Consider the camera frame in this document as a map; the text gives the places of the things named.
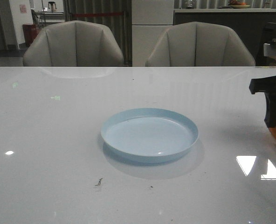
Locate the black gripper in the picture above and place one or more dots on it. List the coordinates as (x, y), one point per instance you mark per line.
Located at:
(266, 85)

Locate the light blue round plate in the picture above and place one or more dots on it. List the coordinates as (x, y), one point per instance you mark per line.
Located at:
(149, 135)

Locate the grey counter with white top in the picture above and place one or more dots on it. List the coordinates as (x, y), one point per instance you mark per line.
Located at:
(247, 23)

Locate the right grey upholstered chair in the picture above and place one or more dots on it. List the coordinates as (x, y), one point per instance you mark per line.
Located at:
(198, 44)

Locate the grey upholstered chair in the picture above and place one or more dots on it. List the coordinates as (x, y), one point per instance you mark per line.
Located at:
(74, 44)
(198, 44)

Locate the fruit bowl on counter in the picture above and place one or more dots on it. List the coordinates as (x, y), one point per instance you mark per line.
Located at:
(236, 4)

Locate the white cabinet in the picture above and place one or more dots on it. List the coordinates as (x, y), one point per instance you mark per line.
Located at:
(149, 18)

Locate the left grey upholstered chair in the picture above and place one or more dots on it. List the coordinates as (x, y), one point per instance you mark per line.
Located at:
(74, 44)

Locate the red barrier belt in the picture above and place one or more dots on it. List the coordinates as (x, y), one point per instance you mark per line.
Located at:
(99, 14)

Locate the metal cart with kettle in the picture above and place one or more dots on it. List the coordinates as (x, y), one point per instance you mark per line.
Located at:
(47, 12)

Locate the red waste bin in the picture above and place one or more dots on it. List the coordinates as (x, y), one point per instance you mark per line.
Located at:
(30, 33)

